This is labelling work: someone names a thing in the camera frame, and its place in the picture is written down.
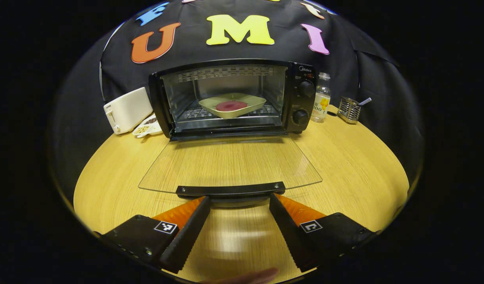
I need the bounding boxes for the black backdrop cloth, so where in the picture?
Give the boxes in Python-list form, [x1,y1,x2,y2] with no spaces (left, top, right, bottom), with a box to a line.
[49,0,424,198]

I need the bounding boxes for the oven wire rack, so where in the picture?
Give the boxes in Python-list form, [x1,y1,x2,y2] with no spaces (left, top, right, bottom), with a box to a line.
[179,103,283,121]

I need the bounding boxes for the metal wire holder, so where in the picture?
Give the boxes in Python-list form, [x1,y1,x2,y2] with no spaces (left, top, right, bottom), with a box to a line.
[337,97,362,125]

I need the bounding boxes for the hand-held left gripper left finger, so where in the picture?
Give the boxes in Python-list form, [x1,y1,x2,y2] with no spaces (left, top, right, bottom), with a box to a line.
[101,196,211,275]

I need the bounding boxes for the pink meat slice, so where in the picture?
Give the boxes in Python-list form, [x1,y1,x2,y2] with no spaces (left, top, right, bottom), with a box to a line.
[216,100,248,112]

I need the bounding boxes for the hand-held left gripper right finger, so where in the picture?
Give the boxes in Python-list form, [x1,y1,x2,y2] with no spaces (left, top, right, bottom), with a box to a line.
[269,193,377,273]

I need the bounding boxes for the cream rectangular plate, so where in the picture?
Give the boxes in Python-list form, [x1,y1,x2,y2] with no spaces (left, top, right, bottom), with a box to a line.
[199,93,267,119]

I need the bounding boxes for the clear bottle with yellow label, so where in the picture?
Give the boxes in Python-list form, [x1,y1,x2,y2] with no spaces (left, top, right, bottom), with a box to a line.
[311,72,331,123]

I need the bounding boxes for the white divided dish of seeds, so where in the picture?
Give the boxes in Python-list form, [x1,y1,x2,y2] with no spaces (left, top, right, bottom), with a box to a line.
[132,114,163,138]

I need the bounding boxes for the white toaster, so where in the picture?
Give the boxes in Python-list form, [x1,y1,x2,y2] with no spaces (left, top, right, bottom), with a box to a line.
[103,87,154,135]

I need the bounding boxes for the black electric oven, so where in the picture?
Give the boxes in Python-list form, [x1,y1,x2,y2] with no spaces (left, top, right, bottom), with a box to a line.
[138,59,323,200]

